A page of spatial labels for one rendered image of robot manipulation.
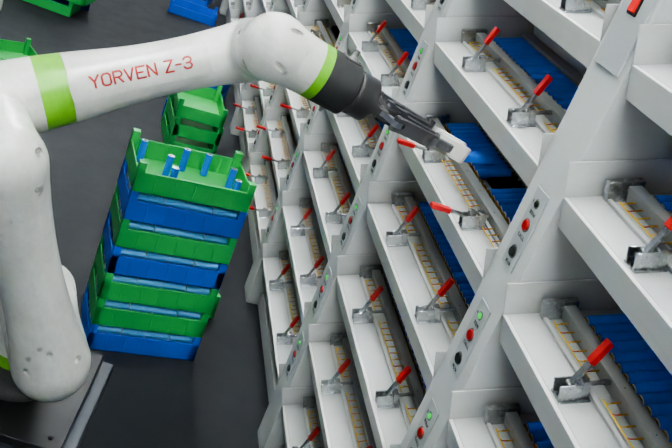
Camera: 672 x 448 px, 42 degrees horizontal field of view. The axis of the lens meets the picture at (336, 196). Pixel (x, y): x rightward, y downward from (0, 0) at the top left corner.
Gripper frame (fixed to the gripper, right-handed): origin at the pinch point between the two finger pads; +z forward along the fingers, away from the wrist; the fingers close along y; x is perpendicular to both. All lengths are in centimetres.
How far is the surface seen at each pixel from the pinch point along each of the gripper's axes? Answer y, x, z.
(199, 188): 66, 54, -15
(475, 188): -2.6, 3.8, 7.9
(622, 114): -37.0, -22.0, -1.9
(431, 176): 7.9, 8.3, 5.2
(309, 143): 103, 41, 17
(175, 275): 66, 79, -8
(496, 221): -14.8, 3.9, 7.4
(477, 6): 32.8, -20.3, 4.8
